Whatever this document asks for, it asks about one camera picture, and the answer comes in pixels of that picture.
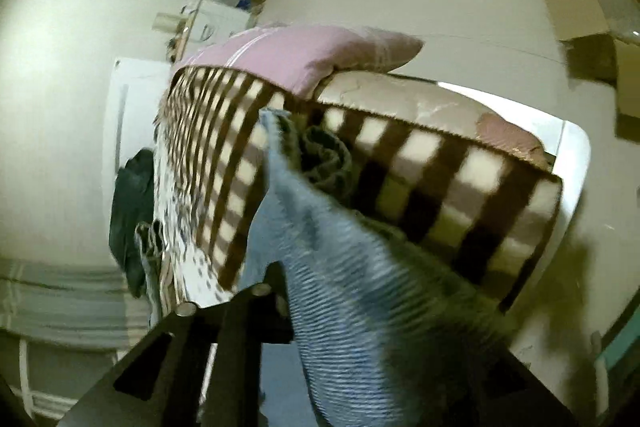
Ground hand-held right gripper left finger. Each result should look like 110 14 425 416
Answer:
60 263 296 427

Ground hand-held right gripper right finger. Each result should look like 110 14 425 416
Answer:
475 349 576 427

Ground blue striped pants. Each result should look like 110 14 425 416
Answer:
240 107 518 427

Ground white floral bed sheet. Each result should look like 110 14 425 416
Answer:
151 142 238 310

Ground dark olive garment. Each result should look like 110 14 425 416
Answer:
294 117 362 208

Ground dark cloth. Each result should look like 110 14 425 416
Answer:
108 148 162 299

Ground brown cream checkered blanket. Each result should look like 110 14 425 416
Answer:
159 64 565 314

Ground grey striped mat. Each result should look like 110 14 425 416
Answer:
0 257 153 353

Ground pink pillow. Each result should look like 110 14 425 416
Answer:
171 24 426 100

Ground white printed box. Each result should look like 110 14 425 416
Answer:
179 0 263 46

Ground flattened cardboard boxes right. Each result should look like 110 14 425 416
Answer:
521 0 640 138

